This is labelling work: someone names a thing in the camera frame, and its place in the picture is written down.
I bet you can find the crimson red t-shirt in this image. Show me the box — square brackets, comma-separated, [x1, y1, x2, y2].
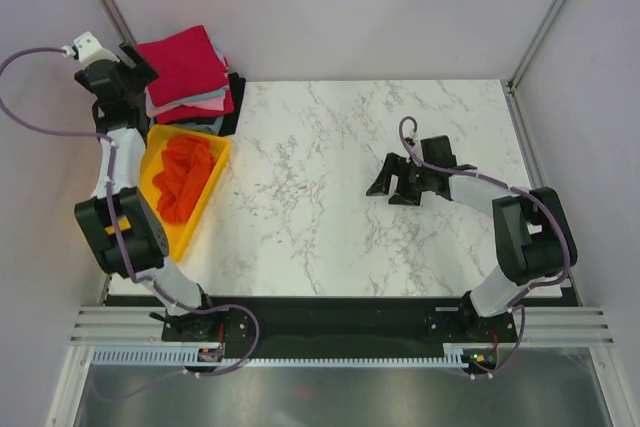
[135, 24, 230, 109]

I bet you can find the yellow plastic tray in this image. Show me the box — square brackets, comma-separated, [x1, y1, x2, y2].
[139, 125, 232, 262]

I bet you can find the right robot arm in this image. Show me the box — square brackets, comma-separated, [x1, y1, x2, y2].
[366, 135, 577, 340]

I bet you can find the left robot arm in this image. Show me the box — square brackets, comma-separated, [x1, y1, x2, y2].
[72, 32, 215, 342]

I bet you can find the folded red t-shirt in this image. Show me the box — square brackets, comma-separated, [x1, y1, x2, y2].
[147, 88, 234, 124]

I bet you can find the folded pink t-shirt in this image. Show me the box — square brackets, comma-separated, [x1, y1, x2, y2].
[145, 94, 226, 117]

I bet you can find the folded grey-blue t-shirt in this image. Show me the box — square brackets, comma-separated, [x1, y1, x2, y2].
[169, 116, 224, 136]

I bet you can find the folded black t-shirt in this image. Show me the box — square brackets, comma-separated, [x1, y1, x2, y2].
[145, 72, 246, 137]

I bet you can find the orange t-shirt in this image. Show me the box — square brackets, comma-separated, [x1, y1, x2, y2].
[152, 135, 216, 224]

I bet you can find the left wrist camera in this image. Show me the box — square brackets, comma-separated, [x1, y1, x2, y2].
[62, 31, 119, 68]

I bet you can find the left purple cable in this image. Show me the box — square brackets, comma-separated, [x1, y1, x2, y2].
[0, 46, 211, 313]

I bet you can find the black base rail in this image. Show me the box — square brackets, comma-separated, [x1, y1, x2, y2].
[159, 295, 519, 361]

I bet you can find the aluminium front rail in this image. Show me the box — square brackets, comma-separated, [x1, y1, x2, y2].
[70, 306, 614, 348]

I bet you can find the white slotted cable duct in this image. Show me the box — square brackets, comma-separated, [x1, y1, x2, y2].
[91, 344, 472, 369]

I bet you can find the right aluminium frame post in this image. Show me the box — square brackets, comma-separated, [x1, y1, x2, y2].
[506, 0, 569, 91]

